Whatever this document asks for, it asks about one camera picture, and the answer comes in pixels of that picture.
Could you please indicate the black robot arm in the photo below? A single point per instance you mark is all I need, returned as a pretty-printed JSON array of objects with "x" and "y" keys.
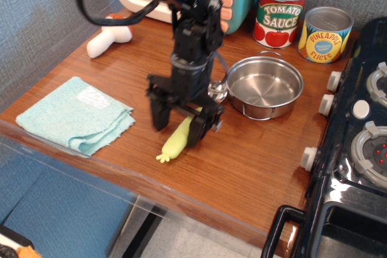
[{"x": 197, "y": 37}]

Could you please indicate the black toy stove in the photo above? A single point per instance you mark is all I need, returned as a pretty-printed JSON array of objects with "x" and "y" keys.
[{"x": 345, "y": 213}]

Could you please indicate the pineapple slices can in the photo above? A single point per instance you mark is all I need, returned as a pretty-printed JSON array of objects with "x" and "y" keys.
[{"x": 325, "y": 33}]

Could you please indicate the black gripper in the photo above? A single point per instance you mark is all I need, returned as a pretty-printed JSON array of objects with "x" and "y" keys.
[{"x": 185, "y": 89}]

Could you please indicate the small metal pot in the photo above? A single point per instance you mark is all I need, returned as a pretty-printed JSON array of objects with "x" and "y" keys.
[{"x": 264, "y": 87}]

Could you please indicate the orange object at corner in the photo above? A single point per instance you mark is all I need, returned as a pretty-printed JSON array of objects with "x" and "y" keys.
[{"x": 27, "y": 252}]

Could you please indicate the spoon with yellow-green handle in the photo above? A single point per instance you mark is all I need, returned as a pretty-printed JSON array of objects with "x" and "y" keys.
[{"x": 176, "y": 143}]

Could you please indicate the tomato sauce can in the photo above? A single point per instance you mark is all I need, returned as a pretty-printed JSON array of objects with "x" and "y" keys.
[{"x": 276, "y": 22}]

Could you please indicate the toy mushroom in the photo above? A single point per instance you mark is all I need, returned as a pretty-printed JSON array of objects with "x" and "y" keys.
[{"x": 108, "y": 35}]

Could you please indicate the light blue folded cloth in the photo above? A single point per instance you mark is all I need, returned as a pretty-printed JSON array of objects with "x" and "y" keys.
[{"x": 77, "y": 116}]

